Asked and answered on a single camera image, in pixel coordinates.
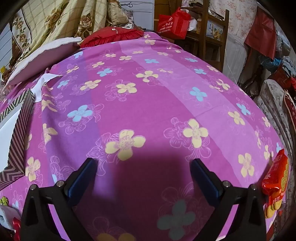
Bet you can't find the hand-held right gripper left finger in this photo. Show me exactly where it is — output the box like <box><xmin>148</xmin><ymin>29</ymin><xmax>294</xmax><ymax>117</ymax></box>
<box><xmin>20</xmin><ymin>158</ymin><xmax>97</xmax><ymax>241</ymax></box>

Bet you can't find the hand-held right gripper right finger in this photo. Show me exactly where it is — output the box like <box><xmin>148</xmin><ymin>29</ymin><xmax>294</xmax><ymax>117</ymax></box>
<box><xmin>190</xmin><ymin>158</ymin><xmax>267</xmax><ymax>241</ymax></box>

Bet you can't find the striped cardboard box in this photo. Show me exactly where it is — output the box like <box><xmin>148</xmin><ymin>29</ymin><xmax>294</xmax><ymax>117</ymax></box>
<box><xmin>0</xmin><ymin>89</ymin><xmax>36</xmax><ymax>192</ymax></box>

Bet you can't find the red snack packet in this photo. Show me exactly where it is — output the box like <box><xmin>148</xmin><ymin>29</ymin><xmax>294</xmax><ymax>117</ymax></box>
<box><xmin>262</xmin><ymin>149</ymin><xmax>290</xmax><ymax>219</ymax></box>

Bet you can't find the white cloth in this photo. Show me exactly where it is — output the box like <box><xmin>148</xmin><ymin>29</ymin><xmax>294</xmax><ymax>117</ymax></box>
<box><xmin>0</xmin><ymin>206</ymin><xmax>15</xmax><ymax>231</ymax></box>

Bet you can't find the pink floral bedsheet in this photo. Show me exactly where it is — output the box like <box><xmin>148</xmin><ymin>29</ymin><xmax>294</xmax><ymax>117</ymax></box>
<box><xmin>0</xmin><ymin>31</ymin><xmax>289</xmax><ymax>241</ymax></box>

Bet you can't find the floral furniture cover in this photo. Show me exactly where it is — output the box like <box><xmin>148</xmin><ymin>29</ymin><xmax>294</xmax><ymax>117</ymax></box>
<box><xmin>253</xmin><ymin>79</ymin><xmax>296</xmax><ymax>167</ymax></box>

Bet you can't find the pink pillow with white edge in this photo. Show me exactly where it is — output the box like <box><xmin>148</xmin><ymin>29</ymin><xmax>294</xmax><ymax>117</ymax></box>
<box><xmin>6</xmin><ymin>37</ymin><xmax>82</xmax><ymax>85</ymax></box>

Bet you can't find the pile of clothes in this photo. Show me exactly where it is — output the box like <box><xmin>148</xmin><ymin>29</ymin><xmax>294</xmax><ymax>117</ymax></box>
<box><xmin>258</xmin><ymin>54</ymin><xmax>296</xmax><ymax>93</ymax></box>

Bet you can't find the red frilled cushion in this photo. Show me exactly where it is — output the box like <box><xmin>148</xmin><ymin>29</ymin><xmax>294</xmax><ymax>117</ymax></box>
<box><xmin>80</xmin><ymin>27</ymin><xmax>145</xmax><ymax>48</ymax></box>

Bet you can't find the wooden chair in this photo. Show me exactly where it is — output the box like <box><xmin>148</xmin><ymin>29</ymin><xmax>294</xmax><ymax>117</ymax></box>
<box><xmin>169</xmin><ymin>0</ymin><xmax>230</xmax><ymax>73</ymax></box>

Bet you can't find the white floral bedding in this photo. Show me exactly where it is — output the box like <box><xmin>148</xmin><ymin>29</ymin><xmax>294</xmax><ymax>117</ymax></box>
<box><xmin>208</xmin><ymin>0</ymin><xmax>258</xmax><ymax>81</ymax></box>

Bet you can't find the red hanging cloth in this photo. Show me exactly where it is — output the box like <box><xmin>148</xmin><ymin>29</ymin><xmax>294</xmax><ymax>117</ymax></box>
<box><xmin>245</xmin><ymin>9</ymin><xmax>276</xmax><ymax>58</ymax></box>

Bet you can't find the beige floral quilt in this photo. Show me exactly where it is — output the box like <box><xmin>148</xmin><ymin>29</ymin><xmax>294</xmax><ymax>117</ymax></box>
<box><xmin>10</xmin><ymin>0</ymin><xmax>134</xmax><ymax>66</ymax></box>

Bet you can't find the red shopping bag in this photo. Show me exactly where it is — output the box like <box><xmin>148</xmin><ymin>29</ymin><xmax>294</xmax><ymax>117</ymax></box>
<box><xmin>158</xmin><ymin>7</ymin><xmax>191</xmax><ymax>39</ymax></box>

